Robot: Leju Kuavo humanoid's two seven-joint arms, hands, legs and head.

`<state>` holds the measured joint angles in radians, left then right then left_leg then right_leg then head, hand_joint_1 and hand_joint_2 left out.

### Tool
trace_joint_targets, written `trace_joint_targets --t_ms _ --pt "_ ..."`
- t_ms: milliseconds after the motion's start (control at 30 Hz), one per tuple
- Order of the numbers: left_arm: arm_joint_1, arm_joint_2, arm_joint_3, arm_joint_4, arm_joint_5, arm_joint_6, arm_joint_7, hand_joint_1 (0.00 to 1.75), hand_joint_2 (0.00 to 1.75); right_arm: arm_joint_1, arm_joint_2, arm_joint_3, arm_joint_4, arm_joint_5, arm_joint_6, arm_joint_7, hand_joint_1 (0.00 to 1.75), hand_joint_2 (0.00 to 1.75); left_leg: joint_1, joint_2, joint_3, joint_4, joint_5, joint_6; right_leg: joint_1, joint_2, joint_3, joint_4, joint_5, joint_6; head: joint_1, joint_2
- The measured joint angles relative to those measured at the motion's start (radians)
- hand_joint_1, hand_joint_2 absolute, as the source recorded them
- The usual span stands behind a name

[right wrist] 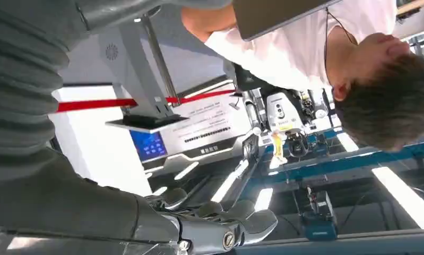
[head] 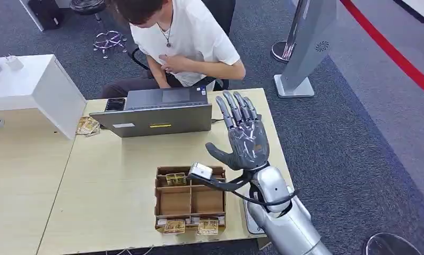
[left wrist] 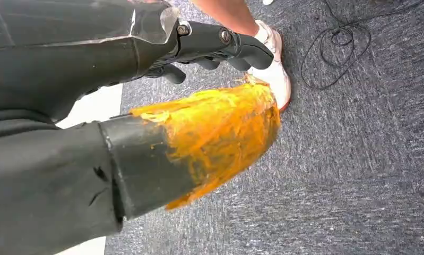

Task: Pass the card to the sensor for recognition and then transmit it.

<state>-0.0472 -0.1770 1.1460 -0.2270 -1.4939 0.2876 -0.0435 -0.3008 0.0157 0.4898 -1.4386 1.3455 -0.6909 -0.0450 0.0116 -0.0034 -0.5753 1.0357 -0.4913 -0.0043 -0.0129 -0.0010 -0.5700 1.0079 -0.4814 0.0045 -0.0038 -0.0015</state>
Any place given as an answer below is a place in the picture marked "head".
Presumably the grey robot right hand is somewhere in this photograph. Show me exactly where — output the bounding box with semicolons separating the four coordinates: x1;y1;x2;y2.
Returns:
205;90;271;172

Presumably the person's left hand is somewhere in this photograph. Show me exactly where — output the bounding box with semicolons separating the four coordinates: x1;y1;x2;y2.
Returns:
158;54;188;74

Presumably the printed trading card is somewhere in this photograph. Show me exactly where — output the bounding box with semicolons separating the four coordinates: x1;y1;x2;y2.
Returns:
166;173;187;186

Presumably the person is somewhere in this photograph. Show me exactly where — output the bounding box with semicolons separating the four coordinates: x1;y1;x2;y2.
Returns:
101;0;247;99

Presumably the grey laptop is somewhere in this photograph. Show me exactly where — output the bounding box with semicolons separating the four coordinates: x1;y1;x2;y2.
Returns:
89;86;213;138

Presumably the stool with chrome base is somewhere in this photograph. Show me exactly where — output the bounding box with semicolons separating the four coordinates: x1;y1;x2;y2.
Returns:
70;0;128;60

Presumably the black smartphone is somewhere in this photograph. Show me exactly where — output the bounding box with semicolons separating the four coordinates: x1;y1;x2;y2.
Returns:
104;98;127;113

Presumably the grey flat tablet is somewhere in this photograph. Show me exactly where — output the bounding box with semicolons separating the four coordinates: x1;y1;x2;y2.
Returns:
243;197;267;235

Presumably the wooden card box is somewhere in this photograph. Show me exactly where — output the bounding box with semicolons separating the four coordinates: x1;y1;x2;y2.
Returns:
154;165;228;234

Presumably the printed card, brown picture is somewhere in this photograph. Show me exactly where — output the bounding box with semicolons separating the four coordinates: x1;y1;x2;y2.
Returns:
197;218;220;236
163;219;186;235

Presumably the silver kiosk stand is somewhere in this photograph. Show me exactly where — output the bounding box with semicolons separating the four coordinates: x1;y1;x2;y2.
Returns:
274;0;338;98

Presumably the loose pile of cards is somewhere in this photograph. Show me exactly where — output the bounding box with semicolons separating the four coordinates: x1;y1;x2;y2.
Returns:
75;116;102;138

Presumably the black bag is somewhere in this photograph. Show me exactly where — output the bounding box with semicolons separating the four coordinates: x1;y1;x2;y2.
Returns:
28;0;66;31

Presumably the white cabinet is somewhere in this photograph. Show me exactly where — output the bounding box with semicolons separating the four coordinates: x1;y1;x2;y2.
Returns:
0;54;88;141

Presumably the white charger plug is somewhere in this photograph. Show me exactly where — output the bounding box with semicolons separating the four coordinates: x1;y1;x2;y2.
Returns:
5;54;25;71

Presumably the red barrier belt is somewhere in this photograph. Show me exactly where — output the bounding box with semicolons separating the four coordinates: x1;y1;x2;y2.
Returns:
340;0;424;102

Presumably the white platform, black edge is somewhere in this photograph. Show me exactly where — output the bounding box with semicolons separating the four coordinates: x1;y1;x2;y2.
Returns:
394;0;424;24

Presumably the pendant necklace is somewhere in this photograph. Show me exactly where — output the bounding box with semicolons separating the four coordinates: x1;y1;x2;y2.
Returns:
157;14;175;48

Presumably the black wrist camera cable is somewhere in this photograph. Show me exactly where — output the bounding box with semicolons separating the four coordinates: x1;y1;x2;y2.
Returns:
186;162;299;218

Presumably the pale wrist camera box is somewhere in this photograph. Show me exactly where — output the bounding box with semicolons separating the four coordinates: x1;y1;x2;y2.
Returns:
188;162;214;181

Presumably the chrome stanchion post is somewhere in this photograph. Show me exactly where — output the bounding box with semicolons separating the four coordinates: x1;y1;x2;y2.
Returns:
271;0;309;64

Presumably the white cable under desk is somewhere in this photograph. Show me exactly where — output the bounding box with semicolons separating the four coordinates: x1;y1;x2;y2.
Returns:
106;245;157;255

